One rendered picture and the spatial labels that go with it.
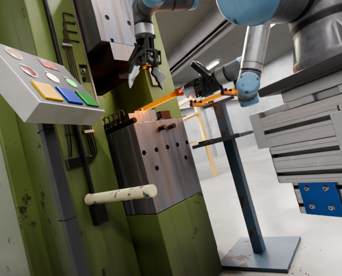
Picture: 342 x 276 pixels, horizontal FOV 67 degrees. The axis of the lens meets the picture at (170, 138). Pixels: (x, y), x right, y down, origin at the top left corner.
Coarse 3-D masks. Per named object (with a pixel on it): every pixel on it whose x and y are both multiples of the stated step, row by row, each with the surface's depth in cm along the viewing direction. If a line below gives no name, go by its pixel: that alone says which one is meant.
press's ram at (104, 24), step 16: (80, 0) 137; (96, 0) 134; (112, 0) 142; (128, 0) 151; (80, 16) 139; (96, 16) 131; (112, 16) 139; (128, 16) 148; (96, 32) 132; (112, 32) 136; (128, 32) 145; (96, 48) 137
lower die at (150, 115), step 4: (132, 112) 136; (136, 112) 136; (140, 112) 138; (144, 112) 140; (148, 112) 142; (152, 112) 144; (124, 116) 134; (128, 116) 132; (132, 116) 133; (136, 116) 135; (140, 116) 137; (144, 116) 139; (148, 116) 142; (152, 116) 144; (156, 116) 146; (116, 120) 139; (124, 120) 134; (140, 120) 136; (144, 120) 139; (148, 120) 141; (152, 120) 143; (108, 124) 144; (112, 124) 141; (104, 128) 147
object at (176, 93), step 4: (176, 88) 122; (180, 88) 121; (172, 92) 125; (176, 92) 122; (164, 96) 129; (168, 96) 127; (172, 96) 125; (176, 96) 127; (156, 100) 132; (160, 100) 131; (164, 100) 129; (168, 100) 130; (148, 104) 137; (152, 104) 135; (156, 104) 133; (160, 104) 135; (140, 108) 141; (144, 108) 139; (148, 108) 137
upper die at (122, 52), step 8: (104, 48) 137; (112, 48) 134; (120, 48) 138; (128, 48) 142; (96, 56) 143; (104, 56) 138; (112, 56) 134; (120, 56) 137; (128, 56) 141; (96, 64) 143; (104, 64) 139; (112, 64) 139; (120, 64) 142; (128, 64) 145; (96, 72) 145; (104, 72) 147; (96, 80) 157
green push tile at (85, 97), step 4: (76, 92) 94; (80, 92) 97; (80, 96) 94; (84, 96) 96; (88, 96) 99; (84, 100) 94; (88, 100) 96; (92, 100) 100; (88, 104) 93; (92, 104) 96; (96, 104) 99
